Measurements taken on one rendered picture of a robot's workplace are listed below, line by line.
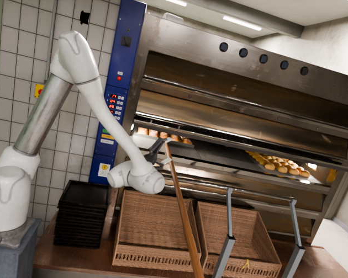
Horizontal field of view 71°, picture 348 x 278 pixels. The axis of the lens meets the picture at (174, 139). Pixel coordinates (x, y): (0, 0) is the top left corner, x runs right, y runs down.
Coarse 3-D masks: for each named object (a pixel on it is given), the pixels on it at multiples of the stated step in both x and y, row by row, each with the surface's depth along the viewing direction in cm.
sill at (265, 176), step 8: (144, 152) 184; (160, 152) 189; (176, 160) 189; (184, 160) 190; (192, 160) 191; (200, 160) 196; (216, 168) 195; (224, 168) 196; (232, 168) 197; (240, 168) 202; (256, 176) 202; (264, 176) 203; (272, 176) 204; (280, 176) 209; (296, 184) 209; (304, 184) 210; (312, 184) 211; (320, 184) 216
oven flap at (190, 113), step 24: (144, 96) 174; (168, 96) 177; (168, 120) 174; (192, 120) 180; (216, 120) 184; (240, 120) 188; (264, 120) 192; (288, 144) 195; (312, 144) 199; (336, 144) 204
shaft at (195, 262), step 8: (168, 152) 185; (176, 176) 146; (176, 184) 135; (176, 192) 128; (184, 208) 113; (184, 216) 107; (184, 224) 102; (184, 232) 99; (192, 240) 92; (192, 248) 88; (192, 256) 85; (192, 264) 82; (200, 264) 82; (200, 272) 78
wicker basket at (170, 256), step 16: (128, 192) 187; (128, 208) 188; (144, 208) 190; (176, 208) 196; (192, 208) 190; (160, 224) 193; (176, 224) 196; (192, 224) 182; (128, 240) 172; (144, 240) 176; (160, 240) 181; (176, 240) 185; (128, 256) 158; (144, 256) 151; (160, 256) 153; (176, 256) 155
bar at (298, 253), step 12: (180, 180) 153; (192, 180) 154; (228, 192) 158; (240, 192) 161; (252, 192) 162; (228, 204) 155; (228, 216) 151; (228, 228) 148; (228, 240) 143; (228, 252) 145; (300, 252) 152; (288, 264) 158; (216, 276) 149; (288, 276) 157
